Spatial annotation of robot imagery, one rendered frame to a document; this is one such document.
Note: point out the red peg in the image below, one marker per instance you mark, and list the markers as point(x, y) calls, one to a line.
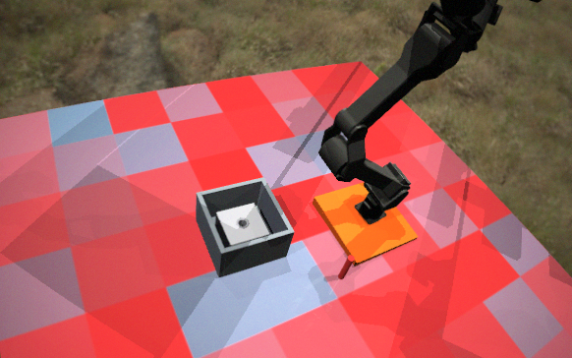
point(346, 267)

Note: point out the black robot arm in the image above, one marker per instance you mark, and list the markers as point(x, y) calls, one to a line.
point(429, 52)

